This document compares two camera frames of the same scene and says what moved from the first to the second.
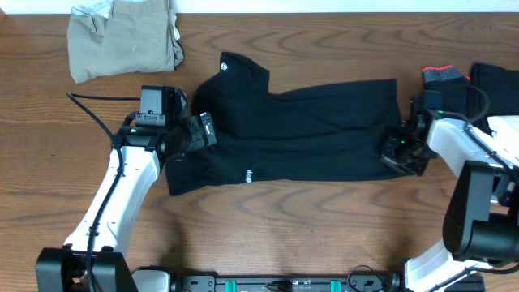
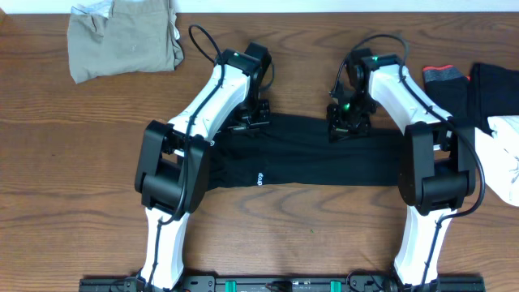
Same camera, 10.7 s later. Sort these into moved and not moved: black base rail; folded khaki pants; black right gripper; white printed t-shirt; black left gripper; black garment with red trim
Moved: black left gripper; black right gripper
Not moved: folded khaki pants; black base rail; white printed t-shirt; black garment with red trim
